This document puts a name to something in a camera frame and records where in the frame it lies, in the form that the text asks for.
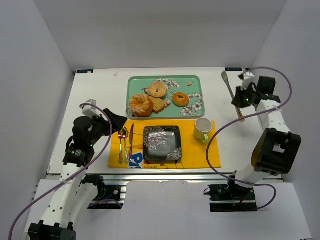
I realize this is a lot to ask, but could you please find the orange glazed bagel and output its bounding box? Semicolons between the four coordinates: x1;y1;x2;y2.
172;92;189;107

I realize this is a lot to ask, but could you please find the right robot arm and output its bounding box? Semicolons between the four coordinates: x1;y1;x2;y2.
232;72;302;188

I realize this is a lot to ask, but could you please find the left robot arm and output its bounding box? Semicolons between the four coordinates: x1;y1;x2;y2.
28;108;128;240

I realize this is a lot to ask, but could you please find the brown bread slice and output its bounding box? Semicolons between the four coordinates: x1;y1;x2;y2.
149;96;165;114

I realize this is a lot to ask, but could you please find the iridescent spoon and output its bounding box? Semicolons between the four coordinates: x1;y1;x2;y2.
118;128;125;164

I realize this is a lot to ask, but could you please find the iridescent fork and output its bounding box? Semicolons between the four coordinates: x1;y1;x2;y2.
122;126;130;165

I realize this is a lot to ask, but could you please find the iridescent knife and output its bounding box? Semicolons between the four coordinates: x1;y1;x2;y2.
128;123;135;162

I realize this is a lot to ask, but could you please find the sugared bundt cake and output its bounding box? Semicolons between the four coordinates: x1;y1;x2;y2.
129;94;154;117

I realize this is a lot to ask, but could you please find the yellow placemat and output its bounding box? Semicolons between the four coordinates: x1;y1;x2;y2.
108;119;210;170

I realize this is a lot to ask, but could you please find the right blue corner label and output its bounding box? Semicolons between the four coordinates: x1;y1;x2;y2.
224;67;243;72

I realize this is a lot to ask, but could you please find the blue corner label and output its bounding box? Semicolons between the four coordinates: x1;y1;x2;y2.
224;67;243;72
76;69;94;74

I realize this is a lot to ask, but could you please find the pale green mug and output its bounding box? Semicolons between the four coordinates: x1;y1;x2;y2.
193;117;213;143

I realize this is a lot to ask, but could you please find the black floral square plate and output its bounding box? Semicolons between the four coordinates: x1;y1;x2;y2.
143;125;182;162

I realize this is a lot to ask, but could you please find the pale bagel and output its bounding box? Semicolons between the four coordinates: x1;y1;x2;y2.
148;81;167;98

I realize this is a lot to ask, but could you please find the green floral tray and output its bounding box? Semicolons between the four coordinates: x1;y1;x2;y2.
125;75;205;120

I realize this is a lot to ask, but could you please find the left blue corner label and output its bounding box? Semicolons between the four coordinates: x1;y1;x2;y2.
76;69;94;74

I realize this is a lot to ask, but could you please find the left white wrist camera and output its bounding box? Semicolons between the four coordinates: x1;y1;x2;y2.
80;99;100;118

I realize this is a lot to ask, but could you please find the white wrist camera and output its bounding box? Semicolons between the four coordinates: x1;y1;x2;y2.
238;71;255;90
80;99;100;118

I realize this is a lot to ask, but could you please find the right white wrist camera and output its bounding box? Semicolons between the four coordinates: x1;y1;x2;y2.
238;71;255;90

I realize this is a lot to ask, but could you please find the aluminium front rail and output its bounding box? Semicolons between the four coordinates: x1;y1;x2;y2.
46;171;251;182

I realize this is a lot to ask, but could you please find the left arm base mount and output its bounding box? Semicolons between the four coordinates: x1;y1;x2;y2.
81;174;126;210

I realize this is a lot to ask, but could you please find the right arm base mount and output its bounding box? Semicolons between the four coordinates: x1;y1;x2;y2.
203;184;258;213

